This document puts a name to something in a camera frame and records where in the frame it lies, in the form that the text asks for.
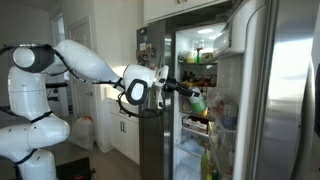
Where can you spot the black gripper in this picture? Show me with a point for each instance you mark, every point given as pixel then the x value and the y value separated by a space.
pixel 171 85

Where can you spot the green lime soda can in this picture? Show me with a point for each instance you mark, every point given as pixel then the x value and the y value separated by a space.
pixel 197 101

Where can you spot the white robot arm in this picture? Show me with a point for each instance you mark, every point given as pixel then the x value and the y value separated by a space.
pixel 26 144

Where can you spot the stainless steel refrigerator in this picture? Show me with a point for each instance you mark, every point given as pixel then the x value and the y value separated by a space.
pixel 192 38

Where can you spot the open refrigerator door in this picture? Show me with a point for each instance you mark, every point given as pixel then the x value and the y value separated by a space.
pixel 277 106

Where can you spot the white kitchen cabinet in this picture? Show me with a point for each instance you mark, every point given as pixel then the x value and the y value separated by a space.
pixel 124 132

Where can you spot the white trash bag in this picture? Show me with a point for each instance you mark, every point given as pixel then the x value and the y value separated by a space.
pixel 82 133

